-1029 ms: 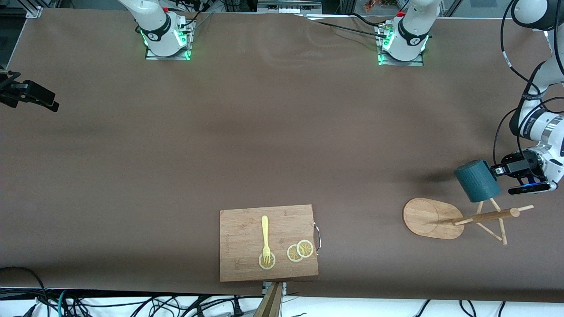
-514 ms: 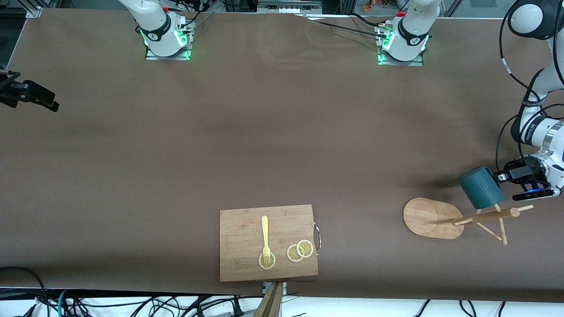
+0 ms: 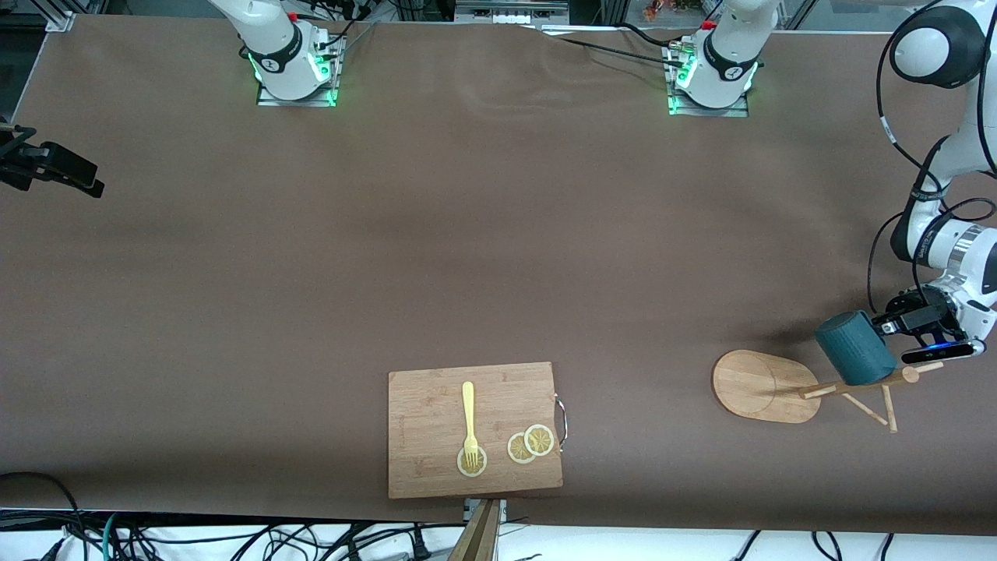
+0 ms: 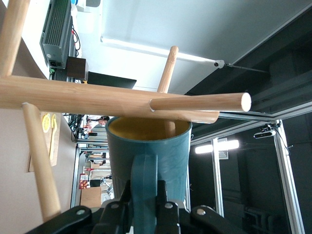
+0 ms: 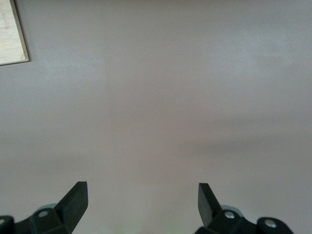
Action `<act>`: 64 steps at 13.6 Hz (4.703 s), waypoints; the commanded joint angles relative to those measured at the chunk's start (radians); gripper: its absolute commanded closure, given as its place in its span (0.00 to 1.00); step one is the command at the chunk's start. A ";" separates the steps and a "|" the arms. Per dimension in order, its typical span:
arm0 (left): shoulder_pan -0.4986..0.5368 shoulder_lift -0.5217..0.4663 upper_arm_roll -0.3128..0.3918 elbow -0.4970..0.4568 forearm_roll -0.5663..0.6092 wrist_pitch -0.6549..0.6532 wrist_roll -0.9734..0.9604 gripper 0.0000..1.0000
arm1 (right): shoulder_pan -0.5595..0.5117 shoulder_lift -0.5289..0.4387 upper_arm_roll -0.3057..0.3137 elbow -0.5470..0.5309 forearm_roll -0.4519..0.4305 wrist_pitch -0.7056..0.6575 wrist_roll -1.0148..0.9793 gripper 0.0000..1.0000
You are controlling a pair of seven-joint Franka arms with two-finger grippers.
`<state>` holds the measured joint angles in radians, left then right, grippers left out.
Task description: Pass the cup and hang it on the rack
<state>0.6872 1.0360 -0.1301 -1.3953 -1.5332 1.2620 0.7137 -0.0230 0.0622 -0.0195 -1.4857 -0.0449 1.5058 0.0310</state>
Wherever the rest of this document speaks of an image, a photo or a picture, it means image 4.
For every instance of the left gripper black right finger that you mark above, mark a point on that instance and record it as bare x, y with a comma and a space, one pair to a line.
168, 219

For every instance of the bright light panel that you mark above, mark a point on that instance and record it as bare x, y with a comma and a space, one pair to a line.
217, 146

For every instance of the dark brown box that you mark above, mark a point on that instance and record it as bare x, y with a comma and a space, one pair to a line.
76, 68

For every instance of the black monitor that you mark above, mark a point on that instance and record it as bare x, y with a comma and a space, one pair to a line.
109, 81

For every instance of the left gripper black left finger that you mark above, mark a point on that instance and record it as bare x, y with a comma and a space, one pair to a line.
114, 219

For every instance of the wooden cup rack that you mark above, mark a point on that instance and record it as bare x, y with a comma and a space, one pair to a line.
73, 97

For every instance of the teal cup yellow inside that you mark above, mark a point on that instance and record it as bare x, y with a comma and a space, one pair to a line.
170, 158

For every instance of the grey depth camera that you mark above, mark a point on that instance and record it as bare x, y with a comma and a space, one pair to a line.
264, 133

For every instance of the grey finned controller box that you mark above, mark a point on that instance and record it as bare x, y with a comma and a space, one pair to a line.
57, 31

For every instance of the white ceiling camera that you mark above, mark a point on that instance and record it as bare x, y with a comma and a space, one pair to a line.
219, 64

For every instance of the red printed box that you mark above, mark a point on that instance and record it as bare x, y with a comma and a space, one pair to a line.
83, 181

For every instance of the lemon slice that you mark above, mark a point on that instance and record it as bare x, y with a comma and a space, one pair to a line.
45, 119
45, 128

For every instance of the cardboard box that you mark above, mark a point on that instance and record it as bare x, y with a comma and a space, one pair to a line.
90, 197

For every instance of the aluminium cage frame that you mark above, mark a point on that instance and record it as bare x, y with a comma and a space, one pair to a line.
285, 170

